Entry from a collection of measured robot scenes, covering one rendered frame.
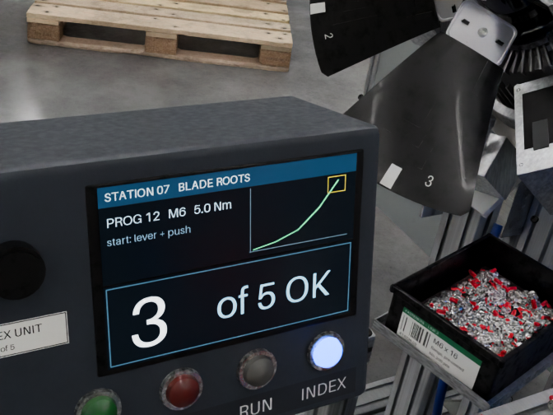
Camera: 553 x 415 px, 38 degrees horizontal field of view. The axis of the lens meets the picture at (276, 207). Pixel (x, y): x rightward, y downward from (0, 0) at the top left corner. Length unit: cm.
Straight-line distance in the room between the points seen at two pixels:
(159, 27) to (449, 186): 280
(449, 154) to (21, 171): 79
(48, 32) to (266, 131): 342
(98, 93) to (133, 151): 302
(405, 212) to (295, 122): 218
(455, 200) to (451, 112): 12
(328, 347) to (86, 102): 290
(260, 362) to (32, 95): 296
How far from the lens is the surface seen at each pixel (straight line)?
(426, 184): 111
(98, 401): 47
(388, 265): 261
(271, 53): 381
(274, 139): 46
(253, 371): 50
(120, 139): 46
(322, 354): 52
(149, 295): 46
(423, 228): 261
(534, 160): 115
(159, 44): 381
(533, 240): 169
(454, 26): 118
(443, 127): 113
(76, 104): 335
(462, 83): 115
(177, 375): 48
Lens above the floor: 147
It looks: 32 degrees down
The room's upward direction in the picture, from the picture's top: 9 degrees clockwise
